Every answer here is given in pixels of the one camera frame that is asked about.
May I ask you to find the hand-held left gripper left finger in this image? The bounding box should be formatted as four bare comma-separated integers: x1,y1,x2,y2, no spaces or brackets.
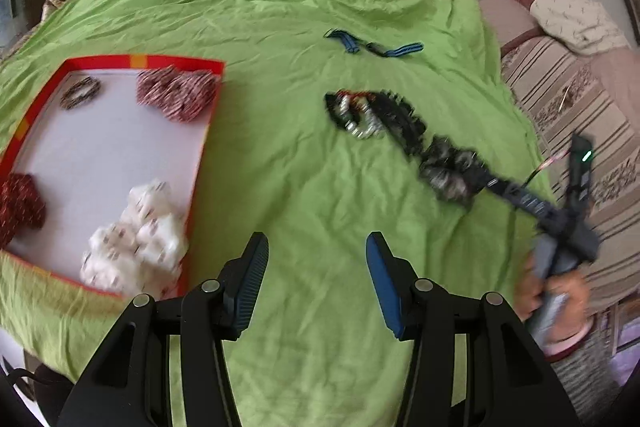
56,232,271,427

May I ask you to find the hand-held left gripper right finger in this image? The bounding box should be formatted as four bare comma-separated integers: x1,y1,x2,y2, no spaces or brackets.
365,232,583,427

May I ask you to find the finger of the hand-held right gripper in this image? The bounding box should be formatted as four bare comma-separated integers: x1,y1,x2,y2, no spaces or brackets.
482,174,557,222

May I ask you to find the grey fluffy scrunchie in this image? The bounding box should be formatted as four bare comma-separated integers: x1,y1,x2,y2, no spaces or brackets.
419,136,490,208

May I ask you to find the black hair claw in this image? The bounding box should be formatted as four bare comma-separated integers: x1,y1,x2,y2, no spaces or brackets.
325,90,429,156

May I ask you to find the red cardboard tray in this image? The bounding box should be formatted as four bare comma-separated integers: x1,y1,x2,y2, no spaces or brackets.
0,54,226,300

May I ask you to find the person's right forearm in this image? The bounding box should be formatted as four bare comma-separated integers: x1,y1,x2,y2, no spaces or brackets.
542,326,595,364

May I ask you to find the person's right hand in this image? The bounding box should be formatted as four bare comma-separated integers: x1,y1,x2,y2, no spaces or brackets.
515,256,593,344

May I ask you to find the striped bed cover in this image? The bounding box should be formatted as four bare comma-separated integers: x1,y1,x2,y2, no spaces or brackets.
500,32,640,360

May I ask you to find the green bed sheet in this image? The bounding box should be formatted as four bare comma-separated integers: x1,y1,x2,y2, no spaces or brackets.
0,0,557,427

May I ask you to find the white printed scrunchie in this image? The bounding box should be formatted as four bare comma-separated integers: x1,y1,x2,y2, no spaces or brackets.
80,179,189,298

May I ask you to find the pink pillow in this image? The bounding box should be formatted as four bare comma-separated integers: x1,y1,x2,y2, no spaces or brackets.
479,0,540,54

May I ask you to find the white patterned pillow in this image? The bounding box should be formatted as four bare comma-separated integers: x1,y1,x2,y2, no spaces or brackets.
505,0,632,56

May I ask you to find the red white striped scrunchie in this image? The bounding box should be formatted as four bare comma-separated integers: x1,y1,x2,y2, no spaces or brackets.
164,71,221,123
136,67,181,106

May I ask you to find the blue striped hair clip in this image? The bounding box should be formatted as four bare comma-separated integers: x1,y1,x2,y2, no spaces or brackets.
324,28,361,56
366,42,426,59

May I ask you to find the dark red dotted scrunchie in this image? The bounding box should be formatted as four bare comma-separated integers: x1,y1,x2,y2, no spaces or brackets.
0,173,47,246

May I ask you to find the small dark striped scrunchie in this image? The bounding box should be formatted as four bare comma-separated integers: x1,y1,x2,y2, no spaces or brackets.
61,77,101,109

